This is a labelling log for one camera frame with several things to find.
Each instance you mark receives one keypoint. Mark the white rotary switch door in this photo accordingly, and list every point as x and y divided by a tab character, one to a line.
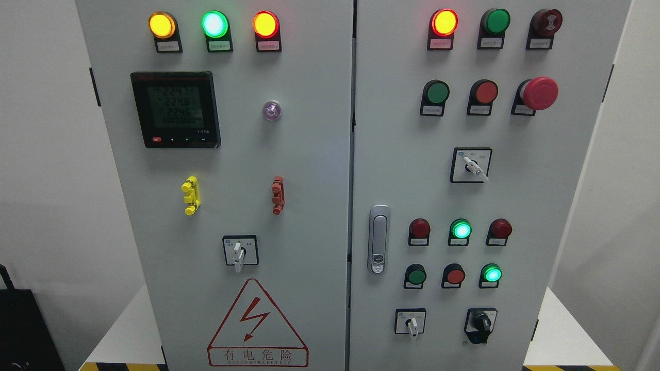
240	251

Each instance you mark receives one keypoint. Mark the red terminal clip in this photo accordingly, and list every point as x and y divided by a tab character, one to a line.
278	197

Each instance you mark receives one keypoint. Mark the clear small lamp bulb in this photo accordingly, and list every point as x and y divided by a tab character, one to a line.
272	110

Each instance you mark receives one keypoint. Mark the dark red indicator middle left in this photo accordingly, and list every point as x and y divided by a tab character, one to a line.
419	232

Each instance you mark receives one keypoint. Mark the dark red indicator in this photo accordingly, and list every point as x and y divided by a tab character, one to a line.
419	232
498	233

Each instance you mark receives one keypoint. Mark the grey left cabinet door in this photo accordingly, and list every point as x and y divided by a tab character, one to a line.
303	252

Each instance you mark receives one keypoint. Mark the grey cabinet door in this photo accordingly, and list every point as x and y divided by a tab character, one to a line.
303	252
404	160

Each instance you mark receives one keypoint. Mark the green lit indicator middle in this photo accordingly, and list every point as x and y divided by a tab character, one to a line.
459	232

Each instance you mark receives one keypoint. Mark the green lit indicator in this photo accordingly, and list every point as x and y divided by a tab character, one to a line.
217	32
459	232

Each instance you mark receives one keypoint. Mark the yellow terminal clip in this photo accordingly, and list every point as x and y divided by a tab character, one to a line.
191	195

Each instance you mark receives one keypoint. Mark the green push button upper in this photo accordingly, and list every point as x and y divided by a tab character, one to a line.
434	97

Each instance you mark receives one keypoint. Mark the red push button lower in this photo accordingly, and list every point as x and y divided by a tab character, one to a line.
453	276

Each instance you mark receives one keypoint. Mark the red push button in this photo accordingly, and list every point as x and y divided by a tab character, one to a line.
453	276
481	96

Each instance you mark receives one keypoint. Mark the grey right cabinet door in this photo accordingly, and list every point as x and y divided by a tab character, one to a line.
404	160

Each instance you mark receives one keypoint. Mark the red electric hazard warning sticker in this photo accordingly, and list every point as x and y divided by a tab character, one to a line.
255	333

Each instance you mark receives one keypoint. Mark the black digital power meter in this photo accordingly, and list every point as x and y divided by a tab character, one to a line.
177	109

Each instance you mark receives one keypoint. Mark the red-ringed lit indicator left door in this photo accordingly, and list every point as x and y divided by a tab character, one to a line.
267	32

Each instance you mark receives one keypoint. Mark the dark red indicator middle right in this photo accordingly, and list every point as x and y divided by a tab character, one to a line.
498	233

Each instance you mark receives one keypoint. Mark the red push button upper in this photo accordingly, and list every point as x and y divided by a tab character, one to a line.
481	96

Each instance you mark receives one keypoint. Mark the green lit push button lower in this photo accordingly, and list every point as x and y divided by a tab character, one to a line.
490	276

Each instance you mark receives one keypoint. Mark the red lit indicator right door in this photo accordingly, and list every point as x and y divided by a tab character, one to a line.
441	29

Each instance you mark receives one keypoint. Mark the green lit indicator top left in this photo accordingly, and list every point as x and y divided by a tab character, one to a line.
217	32

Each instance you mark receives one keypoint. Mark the red emergency stop mushroom button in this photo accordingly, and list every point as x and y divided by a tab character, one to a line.
534	94

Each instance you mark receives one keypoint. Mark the green unlit indicator top right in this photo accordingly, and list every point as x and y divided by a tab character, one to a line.
493	24

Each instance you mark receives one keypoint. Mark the yellow indicator light top left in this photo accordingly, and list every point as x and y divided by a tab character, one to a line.
165	31

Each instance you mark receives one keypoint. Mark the dark red buzzer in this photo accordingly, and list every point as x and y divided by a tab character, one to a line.
543	26

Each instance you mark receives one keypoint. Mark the silver door handle lock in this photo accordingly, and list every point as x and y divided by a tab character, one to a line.
378	238

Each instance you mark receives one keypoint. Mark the white rotary switch upper right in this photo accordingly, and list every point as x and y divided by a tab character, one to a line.
470	164

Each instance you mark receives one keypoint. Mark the white rotary switch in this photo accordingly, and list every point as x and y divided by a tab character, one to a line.
409	321
470	164

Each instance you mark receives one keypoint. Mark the white rotary switch lower right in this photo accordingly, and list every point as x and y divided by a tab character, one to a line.
409	321

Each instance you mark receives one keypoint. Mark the black rotary selector switch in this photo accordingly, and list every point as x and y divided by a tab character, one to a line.
479	324

